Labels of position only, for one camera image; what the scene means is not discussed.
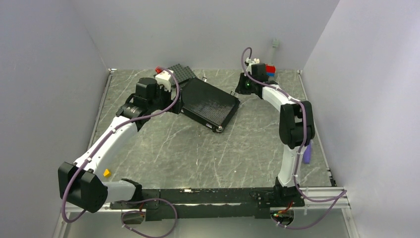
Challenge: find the aluminium poker case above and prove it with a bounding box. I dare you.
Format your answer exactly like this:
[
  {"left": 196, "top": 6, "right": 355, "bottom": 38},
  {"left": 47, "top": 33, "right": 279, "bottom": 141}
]
[{"left": 181, "top": 78, "right": 240, "bottom": 133}]

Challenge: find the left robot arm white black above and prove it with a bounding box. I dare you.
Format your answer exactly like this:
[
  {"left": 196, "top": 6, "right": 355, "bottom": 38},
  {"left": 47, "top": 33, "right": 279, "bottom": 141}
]
[{"left": 58, "top": 77, "right": 183, "bottom": 213}]

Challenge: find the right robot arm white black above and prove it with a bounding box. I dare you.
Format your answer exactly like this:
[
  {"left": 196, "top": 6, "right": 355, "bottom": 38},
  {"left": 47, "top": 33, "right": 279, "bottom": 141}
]
[{"left": 235, "top": 61, "right": 315, "bottom": 207}]

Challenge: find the colourful lego train toy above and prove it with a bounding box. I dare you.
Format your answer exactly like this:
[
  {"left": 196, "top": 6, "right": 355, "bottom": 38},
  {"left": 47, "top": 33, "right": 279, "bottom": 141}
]
[{"left": 251, "top": 58, "right": 276, "bottom": 77}]

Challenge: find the dark grey lego baseplate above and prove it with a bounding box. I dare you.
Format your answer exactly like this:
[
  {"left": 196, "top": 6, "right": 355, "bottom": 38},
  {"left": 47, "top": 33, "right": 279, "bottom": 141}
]
[{"left": 167, "top": 63, "right": 197, "bottom": 85}]

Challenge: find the purple toy microphone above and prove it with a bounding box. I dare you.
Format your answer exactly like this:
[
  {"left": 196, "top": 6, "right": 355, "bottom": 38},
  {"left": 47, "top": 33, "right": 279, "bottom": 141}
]
[{"left": 302, "top": 141, "right": 312, "bottom": 164}]

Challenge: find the small yellow block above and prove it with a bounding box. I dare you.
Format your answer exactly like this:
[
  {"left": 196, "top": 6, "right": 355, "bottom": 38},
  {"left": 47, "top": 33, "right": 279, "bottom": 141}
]
[{"left": 103, "top": 169, "right": 111, "bottom": 178}]

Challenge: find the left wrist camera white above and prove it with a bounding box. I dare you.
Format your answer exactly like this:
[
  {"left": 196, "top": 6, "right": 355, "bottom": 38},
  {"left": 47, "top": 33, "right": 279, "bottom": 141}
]
[{"left": 155, "top": 67, "right": 174, "bottom": 91}]

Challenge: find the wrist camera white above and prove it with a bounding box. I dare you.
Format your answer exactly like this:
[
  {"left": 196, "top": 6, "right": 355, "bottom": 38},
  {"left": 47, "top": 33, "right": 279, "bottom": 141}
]
[
  {"left": 245, "top": 58, "right": 260, "bottom": 66},
  {"left": 155, "top": 67, "right": 174, "bottom": 91}
]

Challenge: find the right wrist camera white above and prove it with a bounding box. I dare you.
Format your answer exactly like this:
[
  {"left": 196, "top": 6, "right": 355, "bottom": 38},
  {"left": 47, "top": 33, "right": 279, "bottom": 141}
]
[{"left": 245, "top": 58, "right": 260, "bottom": 66}]

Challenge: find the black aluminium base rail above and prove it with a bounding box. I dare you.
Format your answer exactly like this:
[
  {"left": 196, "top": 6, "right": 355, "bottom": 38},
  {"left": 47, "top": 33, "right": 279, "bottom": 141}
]
[{"left": 59, "top": 187, "right": 351, "bottom": 227}]

